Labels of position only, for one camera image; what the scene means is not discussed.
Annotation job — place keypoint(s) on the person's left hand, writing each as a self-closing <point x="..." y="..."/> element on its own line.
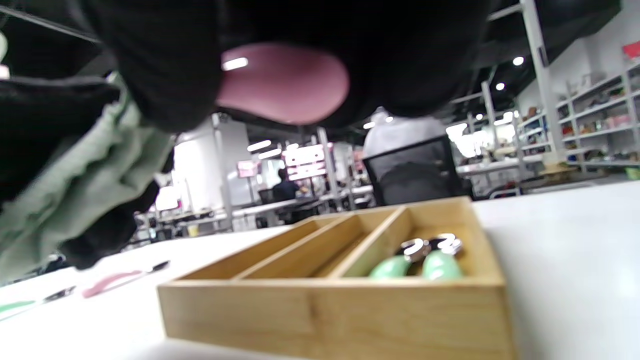
<point x="45" y="125"/>

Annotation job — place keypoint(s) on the person's right hand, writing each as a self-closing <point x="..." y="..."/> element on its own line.
<point x="400" y="50"/>

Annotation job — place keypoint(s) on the green fish scale cleaning cloth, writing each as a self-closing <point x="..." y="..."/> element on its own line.
<point x="75" y="190"/>

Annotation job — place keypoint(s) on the black mesh office chair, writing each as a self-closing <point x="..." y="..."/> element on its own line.
<point x="415" y="175"/>

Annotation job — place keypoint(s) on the pink lit sign board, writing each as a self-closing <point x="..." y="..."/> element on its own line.
<point x="305" y="162"/>

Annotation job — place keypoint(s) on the white storage shelving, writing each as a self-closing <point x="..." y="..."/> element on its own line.
<point x="600" y="115"/>

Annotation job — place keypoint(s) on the wooden three-compartment tray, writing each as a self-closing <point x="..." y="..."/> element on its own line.
<point x="325" y="320"/>

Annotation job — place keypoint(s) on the white metal post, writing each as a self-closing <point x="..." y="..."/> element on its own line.
<point x="542" y="75"/>

